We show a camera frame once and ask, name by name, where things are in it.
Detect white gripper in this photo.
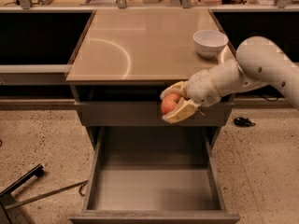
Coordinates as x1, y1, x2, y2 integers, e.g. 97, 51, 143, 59
160, 70, 221, 124

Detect grey drawer cabinet with counter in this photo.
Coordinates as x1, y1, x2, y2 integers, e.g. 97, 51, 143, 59
66, 7, 234, 141

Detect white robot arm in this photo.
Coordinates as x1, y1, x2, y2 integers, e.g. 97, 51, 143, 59
160, 36, 299, 123

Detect black metal stand on floor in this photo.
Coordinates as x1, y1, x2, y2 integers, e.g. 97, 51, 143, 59
0, 162, 46, 224

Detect white ceramic bowl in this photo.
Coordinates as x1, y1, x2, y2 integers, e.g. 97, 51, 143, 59
192, 30, 229, 58

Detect black cable clump on floor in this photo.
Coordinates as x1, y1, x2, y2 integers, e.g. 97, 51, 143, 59
234, 117, 255, 127

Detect thin metal rod on floor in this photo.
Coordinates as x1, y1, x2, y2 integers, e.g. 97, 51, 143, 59
4, 180, 88, 210

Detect red apple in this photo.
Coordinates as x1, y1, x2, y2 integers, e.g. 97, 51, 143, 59
161, 93, 181, 115

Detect open grey middle drawer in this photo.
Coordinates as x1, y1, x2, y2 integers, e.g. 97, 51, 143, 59
70, 126, 240, 224

